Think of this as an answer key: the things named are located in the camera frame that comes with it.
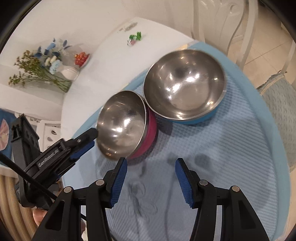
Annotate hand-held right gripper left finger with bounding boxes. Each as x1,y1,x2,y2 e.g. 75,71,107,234
31,157,128,241

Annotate black cable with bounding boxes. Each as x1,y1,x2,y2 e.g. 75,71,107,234
0,152,58,201

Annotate clear glass vase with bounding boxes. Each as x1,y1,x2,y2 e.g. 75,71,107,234
44,76,73,93

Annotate dried flower bunch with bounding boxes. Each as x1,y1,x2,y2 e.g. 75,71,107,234
9,50,72,93

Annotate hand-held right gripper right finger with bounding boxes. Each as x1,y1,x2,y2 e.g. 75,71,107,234
175,158,270,241

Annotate blue white artificial flowers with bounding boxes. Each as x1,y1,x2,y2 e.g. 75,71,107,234
35,38,70,75

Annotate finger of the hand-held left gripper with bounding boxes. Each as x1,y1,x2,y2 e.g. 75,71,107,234
69,141,95,160
67,128,99,145

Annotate blue fan wall hanging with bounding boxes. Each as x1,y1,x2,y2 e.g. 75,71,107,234
0,109,16,160

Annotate magenta steel bowl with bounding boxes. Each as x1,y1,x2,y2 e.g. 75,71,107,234
96,91,159,161

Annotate white ribbed vase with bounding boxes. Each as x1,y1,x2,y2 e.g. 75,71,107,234
60,65,80,81

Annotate person's left hand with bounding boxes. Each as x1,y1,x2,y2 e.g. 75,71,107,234
33,207,48,227

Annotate beige ribbed seat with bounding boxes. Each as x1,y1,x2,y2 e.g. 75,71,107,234
0,173,41,241

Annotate red lidded teacup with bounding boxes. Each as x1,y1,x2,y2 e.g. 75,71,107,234
74,53,90,67

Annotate blue textured table mat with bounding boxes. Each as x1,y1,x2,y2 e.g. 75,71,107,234
61,42,290,241

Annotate white carved chair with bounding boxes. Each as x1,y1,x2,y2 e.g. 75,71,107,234
30,116,64,151
190,0,296,77

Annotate blue steel bowl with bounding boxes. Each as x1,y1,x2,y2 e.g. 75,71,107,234
143,49,227,126

